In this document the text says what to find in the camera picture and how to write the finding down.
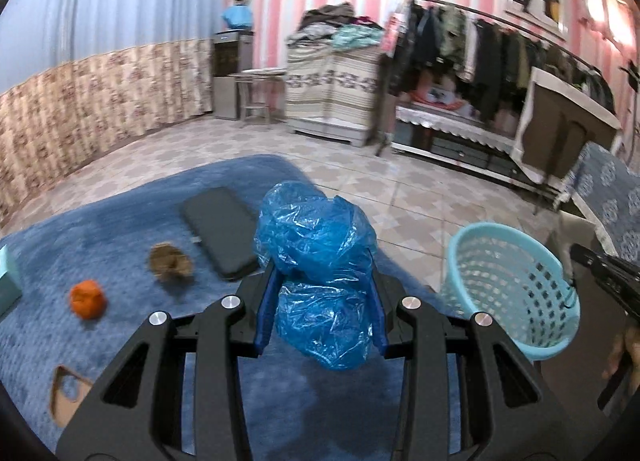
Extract blue patterned cloth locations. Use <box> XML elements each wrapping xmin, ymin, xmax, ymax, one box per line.
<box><xmin>562</xmin><ymin>141</ymin><xmax>640</xmax><ymax>264</ymax></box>

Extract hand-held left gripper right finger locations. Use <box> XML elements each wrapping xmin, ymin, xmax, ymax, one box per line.
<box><xmin>367</xmin><ymin>263</ymin><xmax>608</xmax><ymax>461</ymax></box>

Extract cloth covered cabinet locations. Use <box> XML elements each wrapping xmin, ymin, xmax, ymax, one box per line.
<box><xmin>285</xmin><ymin>44</ymin><xmax>386</xmax><ymax>148</ymax></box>

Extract small round table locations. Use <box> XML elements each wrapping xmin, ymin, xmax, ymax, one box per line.
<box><xmin>229</xmin><ymin>68</ymin><xmax>287</xmax><ymax>128</ymax></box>

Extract blue plastic bag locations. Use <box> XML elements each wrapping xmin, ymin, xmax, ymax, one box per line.
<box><xmin>252</xmin><ymin>181</ymin><xmax>378</xmax><ymax>372</ymax></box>

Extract white framed brown board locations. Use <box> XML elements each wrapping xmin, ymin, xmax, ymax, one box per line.
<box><xmin>512</xmin><ymin>66</ymin><xmax>623</xmax><ymax>187</ymax></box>

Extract teal cardboard box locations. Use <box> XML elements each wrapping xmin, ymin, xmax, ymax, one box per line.
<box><xmin>0</xmin><ymin>245</ymin><xmax>23</xmax><ymax>317</ymax></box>

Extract pile of clothes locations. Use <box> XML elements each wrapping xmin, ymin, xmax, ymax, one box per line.
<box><xmin>286</xmin><ymin>2</ymin><xmax>387</xmax><ymax>49</ymax></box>

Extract small cardboard piece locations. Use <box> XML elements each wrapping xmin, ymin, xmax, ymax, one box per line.
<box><xmin>49</xmin><ymin>365</ymin><xmax>96</xmax><ymax>429</ymax></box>

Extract blue potted plant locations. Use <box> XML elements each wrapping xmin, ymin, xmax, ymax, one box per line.
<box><xmin>221</xmin><ymin>0</ymin><xmax>254</xmax><ymax>32</ymax></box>

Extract teal plastic basket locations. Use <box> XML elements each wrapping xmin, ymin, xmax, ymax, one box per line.
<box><xmin>440</xmin><ymin>222</ymin><xmax>582</xmax><ymax>362</ymax></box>

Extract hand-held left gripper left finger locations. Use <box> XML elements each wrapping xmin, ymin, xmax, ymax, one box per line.
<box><xmin>55</xmin><ymin>261</ymin><xmax>282</xmax><ymax>461</ymax></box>

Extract blue fluffy rug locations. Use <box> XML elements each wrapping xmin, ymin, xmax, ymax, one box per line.
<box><xmin>0</xmin><ymin>154</ymin><xmax>461</xmax><ymax>461</ymax></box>

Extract metal clothes rack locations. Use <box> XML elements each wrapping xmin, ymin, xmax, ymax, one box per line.
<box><xmin>397</xmin><ymin>0</ymin><xmax>601</xmax><ymax>72</ymax></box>

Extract low bench with lace cloth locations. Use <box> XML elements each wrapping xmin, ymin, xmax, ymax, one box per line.
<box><xmin>390</xmin><ymin>104</ymin><xmax>531</xmax><ymax>177</ymax></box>

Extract row of hanging clothes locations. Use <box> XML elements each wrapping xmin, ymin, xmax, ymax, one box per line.
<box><xmin>382</xmin><ymin>0</ymin><xmax>616</xmax><ymax>127</ymax></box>

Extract black flat case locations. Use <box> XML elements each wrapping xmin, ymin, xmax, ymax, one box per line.
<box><xmin>179</xmin><ymin>186</ymin><xmax>262</xmax><ymax>283</ymax></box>

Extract person's right hand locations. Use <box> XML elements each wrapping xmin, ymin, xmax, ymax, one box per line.
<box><xmin>602</xmin><ymin>325</ymin><xmax>640</xmax><ymax>378</ymax></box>

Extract brown crumpled paper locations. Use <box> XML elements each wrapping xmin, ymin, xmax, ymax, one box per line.
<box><xmin>149</xmin><ymin>241</ymin><xmax>196</xmax><ymax>284</ymax></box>

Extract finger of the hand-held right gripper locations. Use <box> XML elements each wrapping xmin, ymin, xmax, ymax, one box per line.
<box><xmin>570</xmin><ymin>243</ymin><xmax>623</xmax><ymax>292</ymax></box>

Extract orange mandarin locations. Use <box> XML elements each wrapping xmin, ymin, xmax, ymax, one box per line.
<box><xmin>69</xmin><ymin>279</ymin><xmax>108</xmax><ymax>320</ymax></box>

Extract grey water dispenser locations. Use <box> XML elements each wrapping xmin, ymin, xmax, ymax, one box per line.
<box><xmin>212</xmin><ymin>30</ymin><xmax>255</xmax><ymax>121</ymax></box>

